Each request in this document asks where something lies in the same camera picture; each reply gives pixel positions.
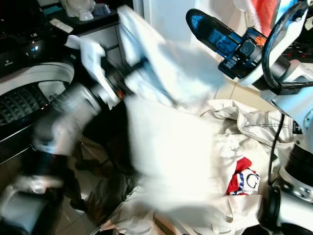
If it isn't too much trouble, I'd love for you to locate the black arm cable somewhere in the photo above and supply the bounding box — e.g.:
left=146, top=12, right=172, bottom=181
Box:
left=261, top=1, right=312, bottom=95
left=267, top=113, right=286, bottom=188

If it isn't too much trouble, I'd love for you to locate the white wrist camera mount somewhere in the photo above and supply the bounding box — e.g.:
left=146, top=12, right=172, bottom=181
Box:
left=78, top=36, right=114, bottom=106
left=240, top=9, right=310, bottom=90

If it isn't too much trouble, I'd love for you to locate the white clothes pile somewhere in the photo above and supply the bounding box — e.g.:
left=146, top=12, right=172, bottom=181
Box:
left=100, top=132, right=282, bottom=235

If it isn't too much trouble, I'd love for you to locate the white jug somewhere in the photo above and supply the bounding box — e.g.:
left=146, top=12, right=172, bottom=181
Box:
left=63, top=0, right=94, bottom=22

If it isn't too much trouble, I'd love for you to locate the steel washer drum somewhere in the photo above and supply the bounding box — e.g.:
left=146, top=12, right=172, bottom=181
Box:
left=0, top=81, right=65, bottom=126

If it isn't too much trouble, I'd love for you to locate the beige jacket with dark stitching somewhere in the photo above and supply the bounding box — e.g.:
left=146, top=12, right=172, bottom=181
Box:
left=205, top=99, right=297, bottom=147

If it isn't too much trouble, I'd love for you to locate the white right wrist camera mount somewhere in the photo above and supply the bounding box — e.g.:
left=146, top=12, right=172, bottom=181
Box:
left=240, top=9, right=310, bottom=90

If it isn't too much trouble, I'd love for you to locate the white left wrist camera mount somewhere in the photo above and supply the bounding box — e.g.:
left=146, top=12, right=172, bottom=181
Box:
left=78, top=36, right=114, bottom=106

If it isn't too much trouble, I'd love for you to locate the white flat box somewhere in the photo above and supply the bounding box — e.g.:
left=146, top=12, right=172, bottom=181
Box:
left=50, top=19, right=75, bottom=34

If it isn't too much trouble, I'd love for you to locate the red white blue garment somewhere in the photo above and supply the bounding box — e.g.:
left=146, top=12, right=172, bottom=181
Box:
left=226, top=157, right=261, bottom=196

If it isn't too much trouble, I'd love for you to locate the black top-load washing machine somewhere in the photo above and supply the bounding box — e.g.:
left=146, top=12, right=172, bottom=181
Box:
left=0, top=0, right=130, bottom=235

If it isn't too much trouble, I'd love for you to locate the white cloth garment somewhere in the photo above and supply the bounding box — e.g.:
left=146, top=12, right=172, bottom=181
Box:
left=117, top=6, right=231, bottom=227

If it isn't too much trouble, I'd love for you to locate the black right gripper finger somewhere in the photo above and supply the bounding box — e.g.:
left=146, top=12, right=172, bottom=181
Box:
left=185, top=8, right=246, bottom=57

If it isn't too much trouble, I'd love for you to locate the small clear cup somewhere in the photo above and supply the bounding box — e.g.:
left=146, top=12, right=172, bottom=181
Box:
left=93, top=3, right=112, bottom=16

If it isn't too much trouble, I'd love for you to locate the red hanging cloth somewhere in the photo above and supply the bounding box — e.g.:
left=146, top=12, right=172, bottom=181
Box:
left=254, top=0, right=279, bottom=35

